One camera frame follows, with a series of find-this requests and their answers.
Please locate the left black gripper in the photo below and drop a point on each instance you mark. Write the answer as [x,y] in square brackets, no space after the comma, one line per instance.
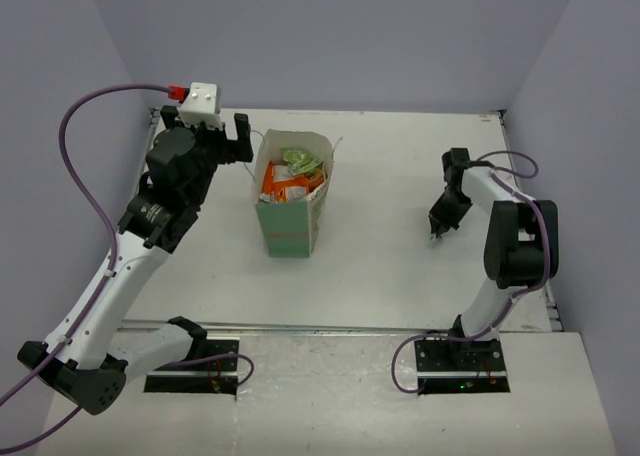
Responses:
[220,143]

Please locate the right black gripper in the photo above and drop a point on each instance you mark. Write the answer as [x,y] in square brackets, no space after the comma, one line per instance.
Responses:
[438,214]

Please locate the green candy packet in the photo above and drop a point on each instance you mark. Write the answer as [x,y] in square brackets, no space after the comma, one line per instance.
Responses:
[300,161]

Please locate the orange snack packet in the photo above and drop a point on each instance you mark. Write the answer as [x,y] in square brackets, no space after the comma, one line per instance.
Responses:
[280,186]

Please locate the green paper bag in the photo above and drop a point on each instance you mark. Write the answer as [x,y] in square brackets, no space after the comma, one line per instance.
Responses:
[290,230]

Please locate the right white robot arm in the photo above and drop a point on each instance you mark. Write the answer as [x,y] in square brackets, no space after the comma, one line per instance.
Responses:
[521,253]

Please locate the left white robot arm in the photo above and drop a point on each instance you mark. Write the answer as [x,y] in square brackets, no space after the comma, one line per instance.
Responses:
[79,359]

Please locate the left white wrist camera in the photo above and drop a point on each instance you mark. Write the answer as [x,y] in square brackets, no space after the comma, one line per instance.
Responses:
[202,105]

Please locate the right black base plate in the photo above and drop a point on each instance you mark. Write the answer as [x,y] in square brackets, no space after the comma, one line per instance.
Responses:
[445,367]

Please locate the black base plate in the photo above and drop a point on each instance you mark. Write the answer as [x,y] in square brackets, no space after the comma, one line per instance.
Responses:
[445,367]
[218,377]

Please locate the aluminium rail front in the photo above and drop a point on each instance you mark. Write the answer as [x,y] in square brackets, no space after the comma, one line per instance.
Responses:
[139,326]

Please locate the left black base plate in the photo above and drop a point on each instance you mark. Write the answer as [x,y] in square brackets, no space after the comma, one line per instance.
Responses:
[218,377]

